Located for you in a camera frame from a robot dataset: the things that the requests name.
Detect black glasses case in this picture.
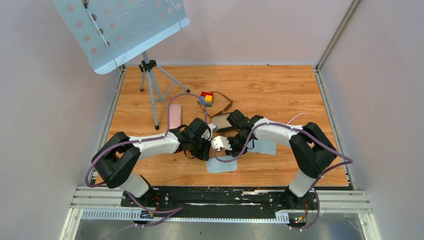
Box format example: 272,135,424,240
211,112,234,132

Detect blue cleaning cloth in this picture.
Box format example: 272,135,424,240
246,139,277,156
206,157,238,174

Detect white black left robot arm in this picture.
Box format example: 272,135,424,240
91,118,217,207

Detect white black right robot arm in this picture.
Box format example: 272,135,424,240
226,109,337,209

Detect pink glasses case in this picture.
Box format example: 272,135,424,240
168,104,183,129

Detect colourful toy brick cube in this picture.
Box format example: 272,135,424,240
198,91,214,107

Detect perforated music stand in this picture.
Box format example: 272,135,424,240
51,0,191,131

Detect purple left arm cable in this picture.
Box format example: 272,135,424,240
84,92,210,233

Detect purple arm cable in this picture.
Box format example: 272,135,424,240
213,121,354,231
84,92,210,233

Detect brown frame sunglasses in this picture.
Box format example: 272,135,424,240
198,91,233,118

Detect white frame sunglasses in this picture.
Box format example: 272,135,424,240
287,113,306,125

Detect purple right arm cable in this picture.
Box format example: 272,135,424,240
213,121,354,231

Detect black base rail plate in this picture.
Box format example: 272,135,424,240
120,186,319,226

